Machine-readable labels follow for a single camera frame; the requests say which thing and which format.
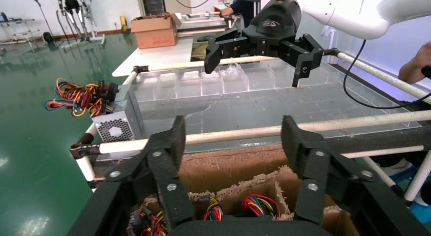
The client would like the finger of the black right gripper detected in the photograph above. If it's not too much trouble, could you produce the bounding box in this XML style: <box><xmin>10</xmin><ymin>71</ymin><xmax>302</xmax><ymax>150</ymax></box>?
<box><xmin>198</xmin><ymin>28</ymin><xmax>252</xmax><ymax>75</ymax></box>
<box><xmin>281</xmin><ymin>34</ymin><xmax>325</xmax><ymax>88</ymax></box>

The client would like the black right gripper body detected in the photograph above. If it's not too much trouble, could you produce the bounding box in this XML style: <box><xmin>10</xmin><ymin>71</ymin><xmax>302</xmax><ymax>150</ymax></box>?
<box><xmin>241</xmin><ymin>0</ymin><xmax>302</xmax><ymax>60</ymax></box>

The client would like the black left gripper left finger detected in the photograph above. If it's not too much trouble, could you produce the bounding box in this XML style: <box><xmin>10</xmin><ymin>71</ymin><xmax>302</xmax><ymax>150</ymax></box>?
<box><xmin>105</xmin><ymin>115</ymin><xmax>196</xmax><ymax>230</ymax></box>

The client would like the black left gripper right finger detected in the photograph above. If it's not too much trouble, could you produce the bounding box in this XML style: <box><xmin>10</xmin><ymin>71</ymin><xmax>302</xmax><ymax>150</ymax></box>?
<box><xmin>281</xmin><ymin>115</ymin><xmax>377</xmax><ymax>224</ymax></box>

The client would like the silver power supply with wires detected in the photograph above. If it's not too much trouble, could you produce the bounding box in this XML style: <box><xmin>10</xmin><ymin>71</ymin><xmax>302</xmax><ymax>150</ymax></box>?
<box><xmin>44</xmin><ymin>77</ymin><xmax>146</xmax><ymax>143</ymax></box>

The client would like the bare person forearm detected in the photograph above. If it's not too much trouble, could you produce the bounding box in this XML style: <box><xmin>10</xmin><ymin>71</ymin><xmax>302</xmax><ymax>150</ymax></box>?
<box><xmin>397</xmin><ymin>41</ymin><xmax>431</xmax><ymax>85</ymax></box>

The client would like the person in dark clothing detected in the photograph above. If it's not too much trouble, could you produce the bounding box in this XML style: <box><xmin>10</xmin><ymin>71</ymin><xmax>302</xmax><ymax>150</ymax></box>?
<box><xmin>220</xmin><ymin>0</ymin><xmax>259</xmax><ymax>28</ymax></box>

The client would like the clear acrylic compartment tray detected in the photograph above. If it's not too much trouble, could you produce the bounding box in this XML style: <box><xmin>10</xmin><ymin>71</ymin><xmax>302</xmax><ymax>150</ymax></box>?
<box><xmin>133</xmin><ymin>59</ymin><xmax>422</xmax><ymax>153</ymax></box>

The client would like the white work table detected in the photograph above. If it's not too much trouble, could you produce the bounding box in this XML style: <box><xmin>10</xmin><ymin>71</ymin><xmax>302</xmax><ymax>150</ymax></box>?
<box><xmin>111</xmin><ymin>35</ymin><xmax>236</xmax><ymax>78</ymax></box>

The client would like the brown cardboard box with dividers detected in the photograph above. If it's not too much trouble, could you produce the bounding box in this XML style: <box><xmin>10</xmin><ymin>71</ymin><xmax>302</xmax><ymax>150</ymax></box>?
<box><xmin>127</xmin><ymin>144</ymin><xmax>361</xmax><ymax>236</ymax></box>

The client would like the open brown cardboard carton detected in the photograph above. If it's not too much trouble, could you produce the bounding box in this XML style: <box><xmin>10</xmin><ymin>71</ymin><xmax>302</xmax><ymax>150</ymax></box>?
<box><xmin>130</xmin><ymin>12</ymin><xmax>183</xmax><ymax>50</ymax></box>

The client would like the grey computer power supply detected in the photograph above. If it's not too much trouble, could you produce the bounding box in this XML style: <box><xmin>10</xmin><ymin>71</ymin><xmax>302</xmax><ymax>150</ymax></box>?
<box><xmin>78</xmin><ymin>65</ymin><xmax>149</xmax><ymax>145</ymax></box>

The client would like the metal tripod stand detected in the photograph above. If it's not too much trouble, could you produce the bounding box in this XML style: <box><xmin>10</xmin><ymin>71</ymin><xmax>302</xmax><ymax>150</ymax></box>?
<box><xmin>54</xmin><ymin>0</ymin><xmax>106</xmax><ymax>49</ymax></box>

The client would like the black microphone stand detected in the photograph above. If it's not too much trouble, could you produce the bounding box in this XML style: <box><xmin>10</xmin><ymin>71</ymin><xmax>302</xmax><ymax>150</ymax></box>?
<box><xmin>33</xmin><ymin>0</ymin><xmax>55</xmax><ymax>44</ymax></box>

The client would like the boxed power supply wire bundle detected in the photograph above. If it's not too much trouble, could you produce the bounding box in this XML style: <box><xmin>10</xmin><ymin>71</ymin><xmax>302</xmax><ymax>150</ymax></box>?
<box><xmin>129</xmin><ymin>207</ymin><xmax>169</xmax><ymax>236</ymax></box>
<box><xmin>201</xmin><ymin>195</ymin><xmax>225</xmax><ymax>222</ymax></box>
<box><xmin>240</xmin><ymin>193</ymin><xmax>282</xmax><ymax>220</ymax></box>

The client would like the black hanging wall cable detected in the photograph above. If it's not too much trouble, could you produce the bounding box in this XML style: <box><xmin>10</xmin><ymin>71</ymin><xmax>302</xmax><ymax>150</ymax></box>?
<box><xmin>171</xmin><ymin>0</ymin><xmax>217</xmax><ymax>9</ymax></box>

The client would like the thin black camera cable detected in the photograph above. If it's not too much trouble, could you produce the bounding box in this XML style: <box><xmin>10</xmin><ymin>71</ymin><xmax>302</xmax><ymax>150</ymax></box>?
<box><xmin>343</xmin><ymin>39</ymin><xmax>431</xmax><ymax>110</ymax></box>

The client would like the white frame brace pipe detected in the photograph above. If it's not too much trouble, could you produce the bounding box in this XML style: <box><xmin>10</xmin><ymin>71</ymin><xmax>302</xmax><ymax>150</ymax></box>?
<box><xmin>362</xmin><ymin>156</ymin><xmax>398</xmax><ymax>192</ymax></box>

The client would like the thin white frame pipe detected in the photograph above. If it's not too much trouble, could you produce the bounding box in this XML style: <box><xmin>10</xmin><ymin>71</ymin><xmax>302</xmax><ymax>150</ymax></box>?
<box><xmin>340</xmin><ymin>145</ymin><xmax>425</xmax><ymax>160</ymax></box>

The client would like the long white frame pipe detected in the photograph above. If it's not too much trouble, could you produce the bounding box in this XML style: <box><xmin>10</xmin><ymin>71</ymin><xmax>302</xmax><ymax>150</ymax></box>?
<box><xmin>70</xmin><ymin>109</ymin><xmax>431</xmax><ymax>160</ymax></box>

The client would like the dark wall panel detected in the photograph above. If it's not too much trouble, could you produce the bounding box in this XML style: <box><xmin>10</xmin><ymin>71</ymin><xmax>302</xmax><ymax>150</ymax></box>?
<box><xmin>140</xmin><ymin>0</ymin><xmax>166</xmax><ymax>16</ymax></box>

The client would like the white frame leg pipe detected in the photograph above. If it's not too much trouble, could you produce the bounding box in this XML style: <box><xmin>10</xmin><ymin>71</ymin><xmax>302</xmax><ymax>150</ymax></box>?
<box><xmin>404</xmin><ymin>151</ymin><xmax>431</xmax><ymax>202</ymax></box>
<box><xmin>75</xmin><ymin>156</ymin><xmax>98</xmax><ymax>192</ymax></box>

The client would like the white wire rack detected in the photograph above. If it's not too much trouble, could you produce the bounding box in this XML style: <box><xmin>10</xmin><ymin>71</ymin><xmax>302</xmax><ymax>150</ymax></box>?
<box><xmin>0</xmin><ymin>12</ymin><xmax>38</xmax><ymax>48</ymax></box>

